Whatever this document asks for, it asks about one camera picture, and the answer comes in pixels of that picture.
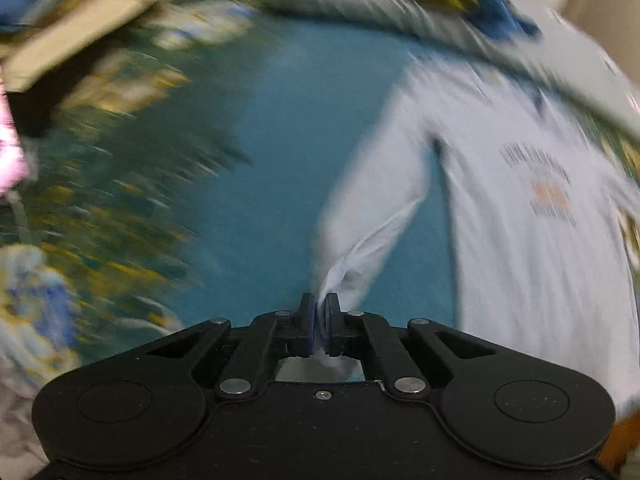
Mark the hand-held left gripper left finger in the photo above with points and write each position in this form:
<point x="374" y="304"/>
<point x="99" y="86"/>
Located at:
<point x="307" y="320"/>

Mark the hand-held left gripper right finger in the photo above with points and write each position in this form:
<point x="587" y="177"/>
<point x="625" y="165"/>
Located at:
<point x="328" y="320"/>

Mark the white long-sleeve shirt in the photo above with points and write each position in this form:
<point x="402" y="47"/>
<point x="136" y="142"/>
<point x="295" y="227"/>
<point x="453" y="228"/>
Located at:
<point x="500" y="260"/>

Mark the teal floral bed blanket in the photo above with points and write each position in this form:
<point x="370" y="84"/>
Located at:
<point x="300" y="160"/>

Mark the grey floral cloth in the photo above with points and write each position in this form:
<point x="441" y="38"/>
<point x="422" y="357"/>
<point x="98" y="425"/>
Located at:
<point x="20" y="410"/>

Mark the pink patterned cloth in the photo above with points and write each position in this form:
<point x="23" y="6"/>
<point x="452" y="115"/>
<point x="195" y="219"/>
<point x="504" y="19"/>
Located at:
<point x="10" y="160"/>

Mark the blue sweater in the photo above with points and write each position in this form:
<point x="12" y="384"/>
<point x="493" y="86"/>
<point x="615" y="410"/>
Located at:
<point x="505" y="20"/>

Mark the grey floral duvet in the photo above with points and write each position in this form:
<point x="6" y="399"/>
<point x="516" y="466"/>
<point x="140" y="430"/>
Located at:
<point x="575" y="60"/>

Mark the yellow pillow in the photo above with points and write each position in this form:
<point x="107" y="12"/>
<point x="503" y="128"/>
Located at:
<point x="90" y="25"/>

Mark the orange wooden bed frame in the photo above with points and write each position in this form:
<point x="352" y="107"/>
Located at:
<point x="625" y="440"/>

